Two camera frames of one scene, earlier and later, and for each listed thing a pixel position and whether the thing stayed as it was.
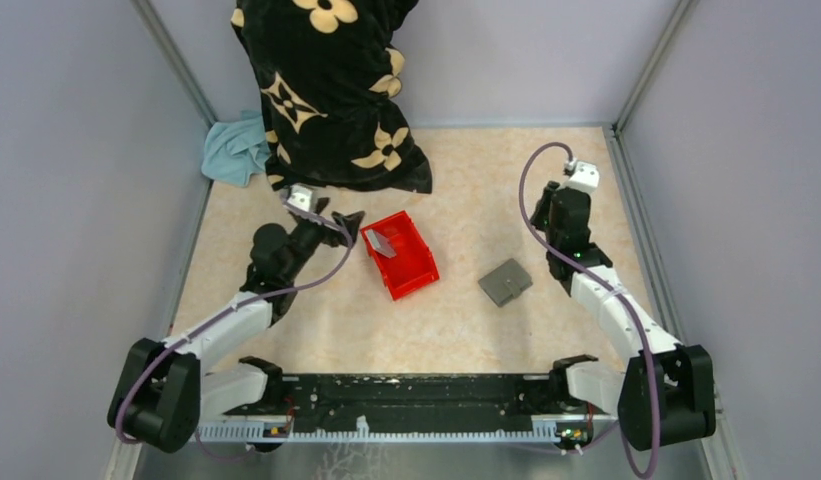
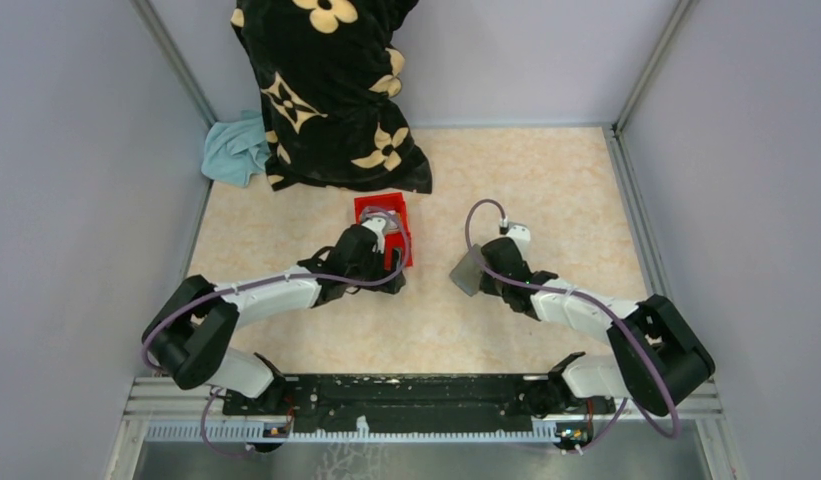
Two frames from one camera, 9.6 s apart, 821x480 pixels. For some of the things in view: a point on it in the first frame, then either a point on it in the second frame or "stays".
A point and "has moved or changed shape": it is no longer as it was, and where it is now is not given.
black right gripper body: x=540 y=217 to x=493 y=286
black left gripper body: x=306 y=234 to x=374 y=266
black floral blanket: x=330 y=73 stays
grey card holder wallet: x=506 y=281 has moved or changed shape
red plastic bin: x=413 y=267 has moved or changed shape
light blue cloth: x=236 y=150 stays
